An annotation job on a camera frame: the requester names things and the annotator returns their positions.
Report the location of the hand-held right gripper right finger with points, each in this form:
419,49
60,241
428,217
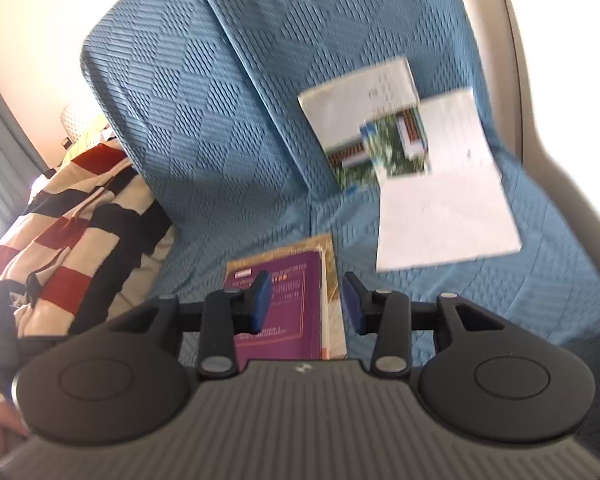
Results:
355,305

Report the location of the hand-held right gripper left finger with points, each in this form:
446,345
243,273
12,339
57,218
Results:
261,305

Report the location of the orange and purple paperback book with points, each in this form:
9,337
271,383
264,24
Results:
295,310

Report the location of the white photo cover booklet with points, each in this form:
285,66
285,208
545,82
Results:
440,220
350,110

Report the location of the person's left hand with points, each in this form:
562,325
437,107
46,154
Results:
0,417

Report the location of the blue quilted sofa cover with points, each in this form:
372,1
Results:
230,135

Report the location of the red cream black striped blanket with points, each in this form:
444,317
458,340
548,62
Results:
80,220

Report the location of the patterned beige pillow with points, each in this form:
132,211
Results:
80,120

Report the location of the dark cloth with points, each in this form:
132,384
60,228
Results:
0,355

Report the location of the white sofa armrest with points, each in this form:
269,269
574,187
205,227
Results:
565,110

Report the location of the grey curtain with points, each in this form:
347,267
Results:
0,160

